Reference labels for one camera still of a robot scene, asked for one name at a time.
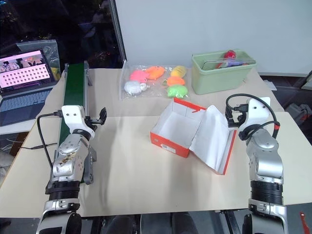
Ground red plastic strap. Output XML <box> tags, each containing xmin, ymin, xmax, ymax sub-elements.
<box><xmin>298</xmin><ymin>211</ymin><xmax>312</xmax><ymax>233</ymax></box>

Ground thin black table cable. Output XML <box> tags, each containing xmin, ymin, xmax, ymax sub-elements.
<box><xmin>21</xmin><ymin>143</ymin><xmax>59</xmax><ymax>150</ymax></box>

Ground light green plastic bin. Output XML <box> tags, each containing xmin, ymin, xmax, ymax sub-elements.
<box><xmin>191</xmin><ymin>49</ymin><xmax>258</xmax><ymax>96</ymax></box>

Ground white rubber toy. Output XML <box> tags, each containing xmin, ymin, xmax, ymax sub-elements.
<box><xmin>124</xmin><ymin>80</ymin><xmax>151</xmax><ymax>96</ymax></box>

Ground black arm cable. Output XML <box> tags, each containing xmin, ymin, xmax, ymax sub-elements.
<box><xmin>225</xmin><ymin>94</ymin><xmax>281</xmax><ymax>141</ymax></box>
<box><xmin>36</xmin><ymin>111</ymin><xmax>64</xmax><ymax>169</ymax></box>

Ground open laptop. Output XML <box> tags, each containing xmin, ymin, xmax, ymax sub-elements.
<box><xmin>0</xmin><ymin>48</ymin><xmax>59</xmax><ymax>127</ymax></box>

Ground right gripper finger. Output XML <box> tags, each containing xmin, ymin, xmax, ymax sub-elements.
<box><xmin>225</xmin><ymin>108</ymin><xmax>238</xmax><ymax>128</ymax></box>

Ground green conveyor belt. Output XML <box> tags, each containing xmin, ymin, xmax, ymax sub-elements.
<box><xmin>45</xmin><ymin>60</ymin><xmax>98</xmax><ymax>187</ymax></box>

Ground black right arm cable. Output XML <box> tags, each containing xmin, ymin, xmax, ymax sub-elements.
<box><xmin>225</xmin><ymin>94</ymin><xmax>281</xmax><ymax>141</ymax></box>

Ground aluminium profile post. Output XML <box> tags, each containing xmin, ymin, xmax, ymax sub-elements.
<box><xmin>109</xmin><ymin>0</ymin><xmax>128</xmax><ymax>69</ymax></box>

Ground yellow rubber toy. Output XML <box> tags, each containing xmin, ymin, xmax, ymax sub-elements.
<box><xmin>170</xmin><ymin>65</ymin><xmax>187</xmax><ymax>78</ymax></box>

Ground small orange rubber toy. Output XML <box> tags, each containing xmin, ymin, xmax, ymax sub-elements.
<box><xmin>161</xmin><ymin>76</ymin><xmax>186</xmax><ymax>89</ymax></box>

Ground clear plastic toy bag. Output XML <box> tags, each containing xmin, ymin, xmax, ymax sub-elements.
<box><xmin>118</xmin><ymin>60</ymin><xmax>191</xmax><ymax>101</ymax></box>

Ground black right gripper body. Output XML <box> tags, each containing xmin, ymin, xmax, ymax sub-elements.
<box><xmin>233</xmin><ymin>110</ymin><xmax>248</xmax><ymax>129</ymax></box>

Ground pink rubber toy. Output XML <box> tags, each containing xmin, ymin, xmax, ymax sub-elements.
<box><xmin>129</xmin><ymin>69</ymin><xmax>148</xmax><ymax>82</ymax></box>

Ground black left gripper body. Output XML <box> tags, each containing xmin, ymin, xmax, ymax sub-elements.
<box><xmin>84</xmin><ymin>116</ymin><xmax>103</xmax><ymax>130</ymax></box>

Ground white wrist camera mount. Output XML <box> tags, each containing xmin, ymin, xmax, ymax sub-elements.
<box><xmin>61</xmin><ymin>105</ymin><xmax>96</xmax><ymax>137</ymax></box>
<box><xmin>244</xmin><ymin>97</ymin><xmax>272</xmax><ymax>128</ymax></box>

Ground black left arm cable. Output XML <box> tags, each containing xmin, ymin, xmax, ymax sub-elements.
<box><xmin>36</xmin><ymin>111</ymin><xmax>64</xmax><ymax>169</ymax></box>

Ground red and purple toy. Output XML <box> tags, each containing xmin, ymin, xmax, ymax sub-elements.
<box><xmin>214</xmin><ymin>49</ymin><xmax>252</xmax><ymax>70</ymax></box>

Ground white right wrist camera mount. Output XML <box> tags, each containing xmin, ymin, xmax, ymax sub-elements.
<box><xmin>244</xmin><ymin>97</ymin><xmax>272</xmax><ymax>128</ymax></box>

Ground large orange rubber toy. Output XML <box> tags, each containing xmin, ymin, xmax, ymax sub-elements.
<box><xmin>145</xmin><ymin>65</ymin><xmax>165</xmax><ymax>80</ymax></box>

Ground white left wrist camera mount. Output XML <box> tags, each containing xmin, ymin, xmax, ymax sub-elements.
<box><xmin>61</xmin><ymin>105</ymin><xmax>96</xmax><ymax>137</ymax></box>

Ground white paper sheets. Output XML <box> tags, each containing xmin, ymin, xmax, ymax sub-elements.
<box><xmin>262</xmin><ymin>79</ymin><xmax>278</xmax><ymax>91</ymax></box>

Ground orange shoe box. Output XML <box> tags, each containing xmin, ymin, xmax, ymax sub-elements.
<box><xmin>149</xmin><ymin>97</ymin><xmax>238</xmax><ymax>176</ymax></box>

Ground black and red device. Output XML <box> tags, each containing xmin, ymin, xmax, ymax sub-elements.
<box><xmin>284</xmin><ymin>102</ymin><xmax>312</xmax><ymax>123</ymax></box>

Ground green rubber toy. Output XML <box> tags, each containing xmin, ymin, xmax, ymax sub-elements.
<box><xmin>166</xmin><ymin>84</ymin><xmax>189</xmax><ymax>99</ymax></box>

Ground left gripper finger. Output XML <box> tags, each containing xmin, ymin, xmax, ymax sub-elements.
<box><xmin>98</xmin><ymin>106</ymin><xmax>108</xmax><ymax>124</ymax></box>

